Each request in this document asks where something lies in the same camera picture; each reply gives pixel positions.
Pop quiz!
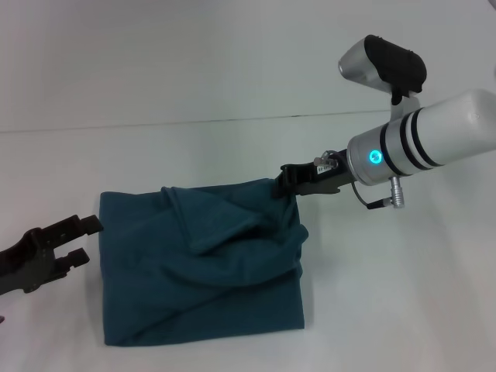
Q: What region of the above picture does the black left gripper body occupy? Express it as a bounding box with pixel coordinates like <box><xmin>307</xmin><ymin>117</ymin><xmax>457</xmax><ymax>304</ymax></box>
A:
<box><xmin>0</xmin><ymin>220</ymin><xmax>81</xmax><ymax>298</ymax></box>

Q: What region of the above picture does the blue t-shirt with FREE print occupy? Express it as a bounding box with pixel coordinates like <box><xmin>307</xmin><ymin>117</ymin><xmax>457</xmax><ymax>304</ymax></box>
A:
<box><xmin>98</xmin><ymin>177</ymin><xmax>310</xmax><ymax>346</ymax></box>

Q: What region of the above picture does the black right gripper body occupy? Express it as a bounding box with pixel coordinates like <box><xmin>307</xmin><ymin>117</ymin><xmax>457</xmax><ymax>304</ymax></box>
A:
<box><xmin>280</xmin><ymin>148</ymin><xmax>354</xmax><ymax>198</ymax></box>

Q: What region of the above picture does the grey cable with metal plug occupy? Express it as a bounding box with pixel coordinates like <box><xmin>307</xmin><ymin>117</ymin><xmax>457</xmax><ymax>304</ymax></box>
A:
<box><xmin>312</xmin><ymin>150</ymin><xmax>406</xmax><ymax>212</ymax></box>

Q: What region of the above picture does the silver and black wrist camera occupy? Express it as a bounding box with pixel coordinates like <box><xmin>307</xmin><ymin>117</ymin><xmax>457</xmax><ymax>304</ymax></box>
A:
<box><xmin>337</xmin><ymin>34</ymin><xmax>428</xmax><ymax>106</ymax></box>

